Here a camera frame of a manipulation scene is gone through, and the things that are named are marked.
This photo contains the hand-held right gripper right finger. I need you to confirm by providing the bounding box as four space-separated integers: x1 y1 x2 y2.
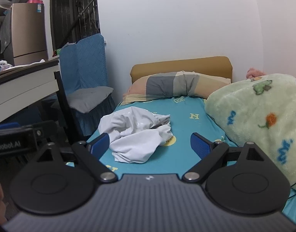
182 132 268 183

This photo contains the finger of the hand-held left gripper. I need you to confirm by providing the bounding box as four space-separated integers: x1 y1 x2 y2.
32 120 59 151

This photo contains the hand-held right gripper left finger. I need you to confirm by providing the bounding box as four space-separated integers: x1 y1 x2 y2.
34 132 119 183

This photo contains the white shirt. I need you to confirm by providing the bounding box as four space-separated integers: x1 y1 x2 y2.
98 106 174 164

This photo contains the grey seat cushion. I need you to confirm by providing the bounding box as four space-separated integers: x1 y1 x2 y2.
66 86 114 114

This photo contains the white table with black legs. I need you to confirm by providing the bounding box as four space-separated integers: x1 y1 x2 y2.
0 57 74 143

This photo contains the green fleece printed blanket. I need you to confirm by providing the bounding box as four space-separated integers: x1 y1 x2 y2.
205 73 296 191

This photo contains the checked pillow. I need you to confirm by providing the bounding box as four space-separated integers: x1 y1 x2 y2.
121 71 232 105

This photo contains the white plastic bag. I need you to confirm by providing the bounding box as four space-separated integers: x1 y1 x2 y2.
0 60 14 72

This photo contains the blue covered chair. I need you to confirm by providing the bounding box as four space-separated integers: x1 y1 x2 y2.
59 33 117 137

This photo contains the pink plush toy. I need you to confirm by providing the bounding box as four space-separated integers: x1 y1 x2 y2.
246 68 267 79

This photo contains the gold refrigerator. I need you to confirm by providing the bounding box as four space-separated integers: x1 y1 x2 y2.
3 2 48 67

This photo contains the dark barred window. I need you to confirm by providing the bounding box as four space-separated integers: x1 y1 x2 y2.
50 0 101 51

